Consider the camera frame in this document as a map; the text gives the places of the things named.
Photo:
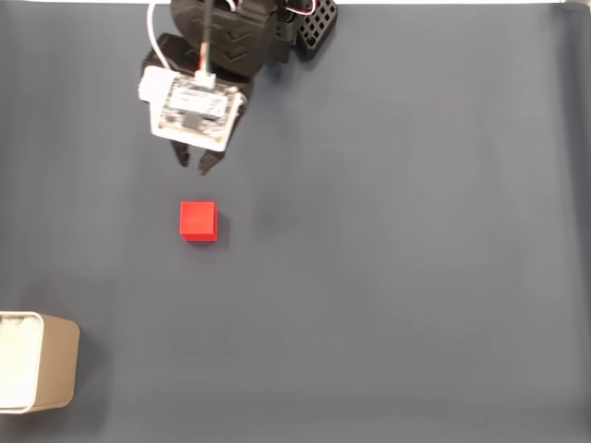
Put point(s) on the white paper sheet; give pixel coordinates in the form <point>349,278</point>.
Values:
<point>16,364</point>

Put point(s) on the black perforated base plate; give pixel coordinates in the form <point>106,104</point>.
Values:
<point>318,27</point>

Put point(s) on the red cube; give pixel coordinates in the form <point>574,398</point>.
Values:
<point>197,220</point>

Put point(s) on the dark blue table mat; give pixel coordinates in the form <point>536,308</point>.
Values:
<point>369,231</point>

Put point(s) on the beige square box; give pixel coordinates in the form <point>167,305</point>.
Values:
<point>55,364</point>

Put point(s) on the white camera board module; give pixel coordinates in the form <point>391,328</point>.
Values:
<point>194,106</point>

